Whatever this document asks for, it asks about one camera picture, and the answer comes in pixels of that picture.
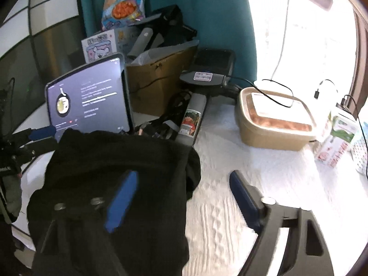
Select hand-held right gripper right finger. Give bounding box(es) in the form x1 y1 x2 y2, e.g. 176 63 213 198
229 170 335 276

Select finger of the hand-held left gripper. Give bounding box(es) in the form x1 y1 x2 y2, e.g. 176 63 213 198
16 136 59 157
6 125 57 146

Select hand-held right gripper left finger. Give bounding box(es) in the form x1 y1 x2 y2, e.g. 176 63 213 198
36 170 140 276

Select black pants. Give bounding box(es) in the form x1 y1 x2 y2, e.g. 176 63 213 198
26 129 202 276

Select tablet with dark screen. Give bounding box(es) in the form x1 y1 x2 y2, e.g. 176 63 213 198
44 52 135 138

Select beige food container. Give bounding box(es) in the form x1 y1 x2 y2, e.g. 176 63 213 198
235 87 318 151

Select grey bottle with sticker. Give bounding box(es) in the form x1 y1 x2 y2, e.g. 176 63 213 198
175 92 212 146

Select pink and white carton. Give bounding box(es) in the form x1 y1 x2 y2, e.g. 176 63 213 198
315 134 353 169

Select cartoon sticker card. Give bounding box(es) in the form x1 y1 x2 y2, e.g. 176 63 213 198
81 30 118 64

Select brown cardboard box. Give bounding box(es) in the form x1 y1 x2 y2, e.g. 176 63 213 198
125 44 199 117

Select white perforated box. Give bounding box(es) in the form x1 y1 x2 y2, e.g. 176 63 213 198
352 122 368 174

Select black power bank with label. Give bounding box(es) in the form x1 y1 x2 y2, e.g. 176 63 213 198
180 70 230 88

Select grey cylinder device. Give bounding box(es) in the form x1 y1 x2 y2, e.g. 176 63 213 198
126 27 153 59

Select black box device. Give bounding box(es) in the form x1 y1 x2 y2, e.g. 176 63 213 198
191 48 236 74

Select colourful snack bag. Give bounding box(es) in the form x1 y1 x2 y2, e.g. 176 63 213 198
101 0 150 32

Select black bag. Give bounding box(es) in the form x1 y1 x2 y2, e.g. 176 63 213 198
135 5 199 49

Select teal curtain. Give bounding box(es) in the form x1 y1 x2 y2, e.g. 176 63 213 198
79 0 258 82

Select bundle of black straps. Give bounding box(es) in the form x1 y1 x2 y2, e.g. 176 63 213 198
135 90 193 141

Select black cable on container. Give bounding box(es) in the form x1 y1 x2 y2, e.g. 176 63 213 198
224 75 295 108

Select black looped cable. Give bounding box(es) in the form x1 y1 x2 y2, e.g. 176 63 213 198
313 79 339 100

